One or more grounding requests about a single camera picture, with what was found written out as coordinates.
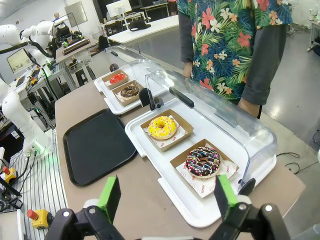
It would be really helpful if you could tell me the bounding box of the person left forearm grey sleeve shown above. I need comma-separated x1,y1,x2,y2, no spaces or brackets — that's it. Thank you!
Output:
240,24,288,106

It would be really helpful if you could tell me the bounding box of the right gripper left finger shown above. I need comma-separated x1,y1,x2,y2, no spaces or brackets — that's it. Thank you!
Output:
43,175,141,240

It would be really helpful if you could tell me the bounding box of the person left hand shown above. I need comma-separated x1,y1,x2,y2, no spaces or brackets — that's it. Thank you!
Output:
237,97,262,120

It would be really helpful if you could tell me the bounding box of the red glazed donut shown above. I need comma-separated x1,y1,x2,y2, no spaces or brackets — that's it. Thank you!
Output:
109,72,127,85

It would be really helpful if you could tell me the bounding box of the aluminium profile robot base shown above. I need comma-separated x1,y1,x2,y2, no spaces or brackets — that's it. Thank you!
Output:
9,128,69,240

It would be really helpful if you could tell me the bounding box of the background computer monitor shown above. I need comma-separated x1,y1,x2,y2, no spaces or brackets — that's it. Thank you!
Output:
105,0,133,19

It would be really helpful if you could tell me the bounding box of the wooden tray on side table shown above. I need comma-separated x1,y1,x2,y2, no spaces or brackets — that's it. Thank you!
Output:
61,38,91,56

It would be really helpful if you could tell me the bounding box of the brown cardboard donut box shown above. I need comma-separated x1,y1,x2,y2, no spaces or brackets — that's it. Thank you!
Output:
101,69,130,90
111,79,145,108
139,108,195,153
169,138,240,187

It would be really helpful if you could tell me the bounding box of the person torso in floral shirt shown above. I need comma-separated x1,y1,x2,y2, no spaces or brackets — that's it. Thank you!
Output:
176,0,293,101

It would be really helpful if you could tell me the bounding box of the yellow emergency stop button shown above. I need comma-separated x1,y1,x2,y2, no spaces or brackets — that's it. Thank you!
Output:
2,166,18,185
26,209,55,230

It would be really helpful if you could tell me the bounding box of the computer monitor on desk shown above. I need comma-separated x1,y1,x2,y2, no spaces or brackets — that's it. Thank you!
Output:
6,48,34,75

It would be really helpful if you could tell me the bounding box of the black baseball cap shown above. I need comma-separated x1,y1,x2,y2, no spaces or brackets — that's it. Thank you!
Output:
128,20,152,32

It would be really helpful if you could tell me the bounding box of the yellow sprinkled donut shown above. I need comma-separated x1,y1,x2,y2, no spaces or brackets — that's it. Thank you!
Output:
148,115,179,141

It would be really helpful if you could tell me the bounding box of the clear dome display lid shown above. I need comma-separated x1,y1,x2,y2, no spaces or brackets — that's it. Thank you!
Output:
104,45,166,108
144,69,278,196

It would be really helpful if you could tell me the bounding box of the black cable on floor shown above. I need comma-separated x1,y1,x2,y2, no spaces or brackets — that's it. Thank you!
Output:
275,151,301,175

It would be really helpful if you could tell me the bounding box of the person right hand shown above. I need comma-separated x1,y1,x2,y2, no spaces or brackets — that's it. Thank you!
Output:
182,61,195,80

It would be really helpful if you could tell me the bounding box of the chocolate donut with golden sprinkles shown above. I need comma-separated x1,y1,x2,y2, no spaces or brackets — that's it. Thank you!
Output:
120,84,140,101

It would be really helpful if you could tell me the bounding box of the black cable at arm base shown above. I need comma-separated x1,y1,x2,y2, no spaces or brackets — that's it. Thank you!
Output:
17,149,39,192

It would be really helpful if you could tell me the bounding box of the white table with black cap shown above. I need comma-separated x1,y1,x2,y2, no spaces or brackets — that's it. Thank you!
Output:
107,14,180,46

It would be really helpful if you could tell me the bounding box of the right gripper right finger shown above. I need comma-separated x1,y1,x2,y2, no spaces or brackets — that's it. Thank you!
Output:
208,174,292,240

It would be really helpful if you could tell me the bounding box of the white display case base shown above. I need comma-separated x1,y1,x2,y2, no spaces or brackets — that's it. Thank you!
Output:
124,109,278,228
93,70,161,116

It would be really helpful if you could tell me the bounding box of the white printed paper liner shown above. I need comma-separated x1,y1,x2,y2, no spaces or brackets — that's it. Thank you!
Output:
149,114,189,149
115,88,126,104
175,142,238,199

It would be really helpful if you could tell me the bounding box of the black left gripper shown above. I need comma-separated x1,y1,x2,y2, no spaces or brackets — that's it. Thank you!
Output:
55,24,85,49

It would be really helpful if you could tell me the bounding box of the chocolate donut with coloured sprinkles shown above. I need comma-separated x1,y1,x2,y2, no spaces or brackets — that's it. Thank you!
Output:
184,146,222,179

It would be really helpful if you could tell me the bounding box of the black plastic serving tray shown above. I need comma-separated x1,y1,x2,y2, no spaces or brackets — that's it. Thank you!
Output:
62,108,138,188

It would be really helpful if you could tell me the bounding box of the person right forearm grey sleeve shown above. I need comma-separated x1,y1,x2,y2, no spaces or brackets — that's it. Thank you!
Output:
178,11,195,65

